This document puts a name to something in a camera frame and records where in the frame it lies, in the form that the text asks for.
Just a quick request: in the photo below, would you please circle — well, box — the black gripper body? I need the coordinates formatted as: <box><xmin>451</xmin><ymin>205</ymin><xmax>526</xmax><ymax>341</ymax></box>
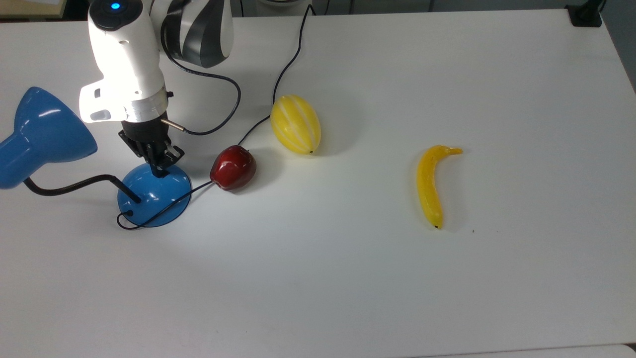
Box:
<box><xmin>118</xmin><ymin>115</ymin><xmax>174</xmax><ymax>165</ymax></box>

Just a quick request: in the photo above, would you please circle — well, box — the blue gooseneck desk lamp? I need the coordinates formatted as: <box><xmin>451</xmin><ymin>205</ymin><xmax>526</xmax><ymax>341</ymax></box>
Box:
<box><xmin>0</xmin><ymin>86</ymin><xmax>193</xmax><ymax>229</ymax></box>

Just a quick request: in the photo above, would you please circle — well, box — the dark red toy apple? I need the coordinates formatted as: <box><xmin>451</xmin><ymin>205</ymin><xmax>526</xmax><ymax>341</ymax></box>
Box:
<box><xmin>209</xmin><ymin>145</ymin><xmax>257</xmax><ymax>192</ymax></box>

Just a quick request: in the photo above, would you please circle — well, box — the yellow striped toy melon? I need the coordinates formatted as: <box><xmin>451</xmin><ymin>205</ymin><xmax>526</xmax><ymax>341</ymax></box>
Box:
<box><xmin>270</xmin><ymin>94</ymin><xmax>322</xmax><ymax>155</ymax></box>

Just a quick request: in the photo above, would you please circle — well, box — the wooden board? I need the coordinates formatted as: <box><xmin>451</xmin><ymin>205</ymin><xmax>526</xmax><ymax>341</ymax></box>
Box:
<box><xmin>0</xmin><ymin>0</ymin><xmax>68</xmax><ymax>20</ymax></box>

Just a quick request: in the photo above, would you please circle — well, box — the yellow toy banana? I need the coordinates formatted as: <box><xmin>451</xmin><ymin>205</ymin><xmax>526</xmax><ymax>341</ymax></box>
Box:
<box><xmin>416</xmin><ymin>145</ymin><xmax>464</xmax><ymax>230</ymax></box>

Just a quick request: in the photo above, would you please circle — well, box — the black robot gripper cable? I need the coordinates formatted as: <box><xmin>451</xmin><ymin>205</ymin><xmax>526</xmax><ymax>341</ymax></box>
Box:
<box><xmin>160</xmin><ymin>7</ymin><xmax>242</xmax><ymax>136</ymax></box>

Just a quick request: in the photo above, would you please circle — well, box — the black lamp power cable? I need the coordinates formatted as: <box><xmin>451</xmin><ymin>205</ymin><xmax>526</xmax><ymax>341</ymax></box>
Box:
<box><xmin>116</xmin><ymin>4</ymin><xmax>315</xmax><ymax>231</ymax></box>

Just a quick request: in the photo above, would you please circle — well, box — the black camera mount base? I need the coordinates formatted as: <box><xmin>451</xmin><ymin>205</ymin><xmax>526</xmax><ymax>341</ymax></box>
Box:
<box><xmin>568</xmin><ymin>0</ymin><xmax>606</xmax><ymax>27</ymax></box>

